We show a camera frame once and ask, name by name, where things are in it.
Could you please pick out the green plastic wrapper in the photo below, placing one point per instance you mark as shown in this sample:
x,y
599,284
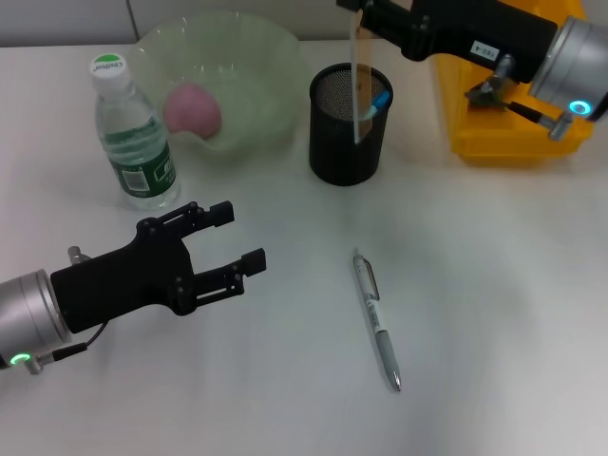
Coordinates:
x,y
480,97

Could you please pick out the blue sheathed scissors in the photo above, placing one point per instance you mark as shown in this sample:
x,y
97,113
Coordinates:
x,y
381,100

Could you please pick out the yellow plastic bin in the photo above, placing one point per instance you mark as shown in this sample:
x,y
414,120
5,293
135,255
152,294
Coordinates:
x,y
499,142

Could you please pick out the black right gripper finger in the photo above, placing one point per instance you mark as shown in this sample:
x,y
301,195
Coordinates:
x,y
389,8
394,33

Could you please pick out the pink toy peach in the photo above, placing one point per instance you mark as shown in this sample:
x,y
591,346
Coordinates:
x,y
190,111

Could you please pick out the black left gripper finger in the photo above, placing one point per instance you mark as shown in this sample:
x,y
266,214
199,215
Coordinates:
x,y
199,218
223,282

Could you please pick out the black mesh pen holder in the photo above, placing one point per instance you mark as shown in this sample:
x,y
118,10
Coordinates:
x,y
337,157

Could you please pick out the clear water bottle green label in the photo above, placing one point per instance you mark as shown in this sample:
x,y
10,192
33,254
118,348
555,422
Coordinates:
x,y
138,166

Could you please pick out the pale green glass fruit plate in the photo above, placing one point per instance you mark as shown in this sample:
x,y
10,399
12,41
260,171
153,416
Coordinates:
x,y
247,57

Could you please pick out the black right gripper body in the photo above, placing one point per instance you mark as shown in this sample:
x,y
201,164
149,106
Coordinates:
x,y
465,28

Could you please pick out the clear plastic ruler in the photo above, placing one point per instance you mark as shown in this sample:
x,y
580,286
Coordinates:
x,y
361,71

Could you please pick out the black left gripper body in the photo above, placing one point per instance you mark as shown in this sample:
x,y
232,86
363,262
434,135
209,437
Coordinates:
x,y
123,280

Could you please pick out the grey clear ballpoint pen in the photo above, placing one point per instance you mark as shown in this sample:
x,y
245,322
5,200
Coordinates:
x,y
372,304

